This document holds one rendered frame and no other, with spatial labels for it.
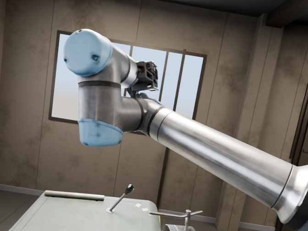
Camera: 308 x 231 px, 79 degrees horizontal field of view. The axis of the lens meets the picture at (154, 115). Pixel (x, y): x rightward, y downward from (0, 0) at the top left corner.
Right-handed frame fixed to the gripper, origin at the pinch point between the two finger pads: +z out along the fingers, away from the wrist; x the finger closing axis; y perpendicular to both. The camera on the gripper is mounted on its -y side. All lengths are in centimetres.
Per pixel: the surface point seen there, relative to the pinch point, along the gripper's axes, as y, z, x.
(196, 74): 3, 214, 50
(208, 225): 1, 239, -175
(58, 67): -183, 155, 75
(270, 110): 101, 254, -9
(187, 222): 6, 26, -59
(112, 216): -25, 15, -53
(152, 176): -74, 214, -95
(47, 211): -49, 3, -47
